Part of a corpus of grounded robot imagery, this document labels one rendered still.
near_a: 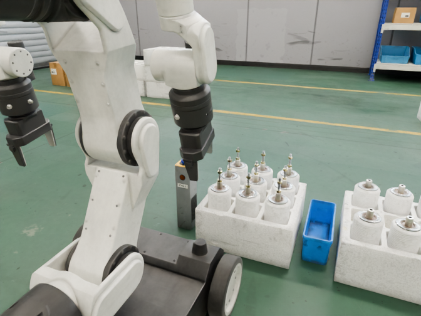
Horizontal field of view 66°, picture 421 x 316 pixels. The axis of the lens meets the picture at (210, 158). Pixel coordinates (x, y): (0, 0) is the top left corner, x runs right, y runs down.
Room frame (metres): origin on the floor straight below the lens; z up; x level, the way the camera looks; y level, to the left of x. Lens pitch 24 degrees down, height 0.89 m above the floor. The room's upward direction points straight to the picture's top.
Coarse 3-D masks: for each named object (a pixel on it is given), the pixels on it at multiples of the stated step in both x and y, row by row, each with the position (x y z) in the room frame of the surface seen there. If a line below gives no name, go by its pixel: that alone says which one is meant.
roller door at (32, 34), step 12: (12, 24) 5.73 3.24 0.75; (24, 24) 5.95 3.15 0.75; (36, 24) 6.17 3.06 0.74; (0, 36) 5.50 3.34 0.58; (12, 36) 5.69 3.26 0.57; (24, 36) 5.90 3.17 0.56; (36, 36) 6.12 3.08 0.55; (36, 48) 6.07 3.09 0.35; (48, 48) 6.31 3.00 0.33; (36, 60) 6.03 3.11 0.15; (48, 60) 6.27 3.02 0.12
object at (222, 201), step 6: (210, 192) 1.13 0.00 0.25; (216, 192) 1.12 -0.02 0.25; (222, 192) 1.12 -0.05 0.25; (228, 192) 1.12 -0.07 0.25; (210, 198) 1.12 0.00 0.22; (216, 198) 1.11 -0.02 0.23; (222, 198) 1.11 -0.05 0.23; (228, 198) 1.12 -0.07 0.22; (210, 204) 1.12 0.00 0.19; (216, 204) 1.11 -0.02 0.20; (222, 204) 1.11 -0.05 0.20; (228, 204) 1.12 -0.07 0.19; (222, 210) 1.11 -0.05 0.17
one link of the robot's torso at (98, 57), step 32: (96, 0) 0.64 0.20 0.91; (64, 32) 0.76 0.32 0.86; (96, 32) 0.74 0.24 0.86; (128, 32) 0.74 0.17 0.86; (64, 64) 0.72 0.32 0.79; (96, 64) 0.69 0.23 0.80; (128, 64) 0.76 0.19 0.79; (96, 96) 0.71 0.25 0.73; (128, 96) 0.76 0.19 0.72; (96, 128) 0.72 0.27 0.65; (128, 128) 0.72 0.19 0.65; (128, 160) 0.71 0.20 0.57
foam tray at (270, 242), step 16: (304, 192) 1.27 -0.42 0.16; (208, 208) 1.11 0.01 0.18; (208, 224) 1.09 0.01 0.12; (224, 224) 1.06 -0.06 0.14; (240, 224) 1.04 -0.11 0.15; (256, 224) 1.02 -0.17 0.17; (272, 224) 1.00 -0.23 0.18; (288, 224) 1.00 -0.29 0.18; (208, 240) 1.09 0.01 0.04; (224, 240) 1.06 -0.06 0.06; (240, 240) 1.04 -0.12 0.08; (256, 240) 1.01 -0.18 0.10; (272, 240) 0.99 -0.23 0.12; (288, 240) 0.97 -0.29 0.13; (256, 256) 1.01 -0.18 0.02; (272, 256) 0.99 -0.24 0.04; (288, 256) 0.97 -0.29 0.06
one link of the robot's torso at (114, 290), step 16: (64, 256) 0.66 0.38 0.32; (128, 256) 0.65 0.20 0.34; (48, 272) 0.59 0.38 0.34; (64, 272) 0.58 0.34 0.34; (112, 272) 0.59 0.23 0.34; (128, 272) 0.62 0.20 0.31; (64, 288) 0.54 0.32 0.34; (80, 288) 0.54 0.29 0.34; (96, 288) 0.54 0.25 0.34; (112, 288) 0.56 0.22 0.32; (128, 288) 0.61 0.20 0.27; (80, 304) 0.52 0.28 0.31; (96, 304) 0.52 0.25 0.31; (112, 304) 0.55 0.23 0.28
